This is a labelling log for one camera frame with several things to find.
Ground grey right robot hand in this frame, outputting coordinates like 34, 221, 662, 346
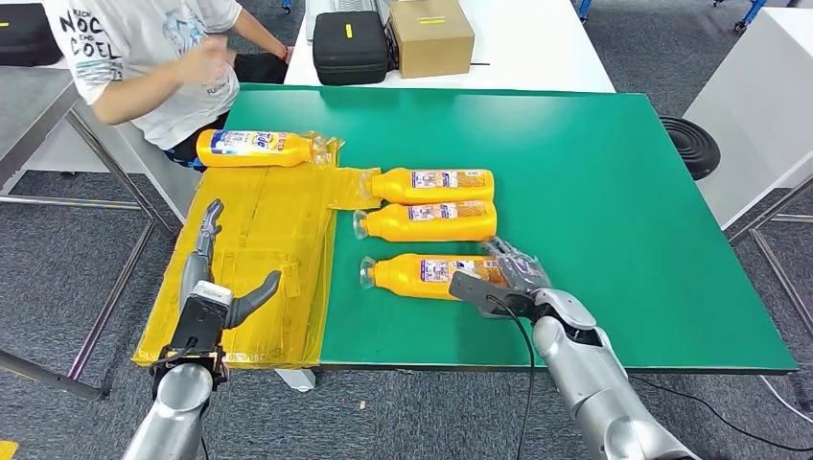
482, 236, 554, 293

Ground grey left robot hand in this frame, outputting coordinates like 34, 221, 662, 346
179, 198, 283, 332

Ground yellow detergent bottle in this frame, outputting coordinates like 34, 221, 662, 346
353, 200, 499, 243
359, 252, 509, 301
195, 128, 328, 169
359, 167, 496, 206

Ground yellow plastic sheet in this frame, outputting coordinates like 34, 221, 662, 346
131, 136, 383, 371

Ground white panel table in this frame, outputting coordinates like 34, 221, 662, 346
0, 57, 206, 224

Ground white table foot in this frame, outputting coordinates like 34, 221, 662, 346
274, 368, 317, 393

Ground black ribbed round disc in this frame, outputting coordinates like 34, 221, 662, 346
660, 116, 723, 182

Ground person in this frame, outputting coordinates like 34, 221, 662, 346
40, 0, 296, 170

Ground person's hand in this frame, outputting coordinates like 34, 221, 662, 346
177, 34, 236, 83

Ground long white table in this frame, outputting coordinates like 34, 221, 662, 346
283, 0, 617, 95

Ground brown cardboard box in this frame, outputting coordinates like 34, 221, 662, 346
388, 0, 476, 80

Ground black carrying case yellow tag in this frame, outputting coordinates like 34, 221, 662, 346
312, 11, 390, 87

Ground white table steel legs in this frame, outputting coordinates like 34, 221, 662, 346
683, 7, 813, 337

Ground large black carrying case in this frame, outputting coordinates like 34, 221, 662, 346
0, 3, 65, 68

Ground silver laptop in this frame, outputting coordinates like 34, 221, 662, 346
304, 0, 394, 42

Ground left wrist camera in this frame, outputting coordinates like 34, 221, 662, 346
168, 281, 234, 366

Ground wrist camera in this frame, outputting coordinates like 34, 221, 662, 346
168, 281, 234, 366
448, 271, 541, 319

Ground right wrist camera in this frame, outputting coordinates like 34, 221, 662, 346
448, 271, 541, 319

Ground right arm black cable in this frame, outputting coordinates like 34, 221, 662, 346
485, 294, 536, 460

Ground black floor cable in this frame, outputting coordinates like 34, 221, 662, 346
628, 374, 813, 453

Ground white floor cable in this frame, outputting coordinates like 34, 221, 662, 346
758, 376, 813, 426

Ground blue trolley frame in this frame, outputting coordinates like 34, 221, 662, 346
714, 0, 770, 35

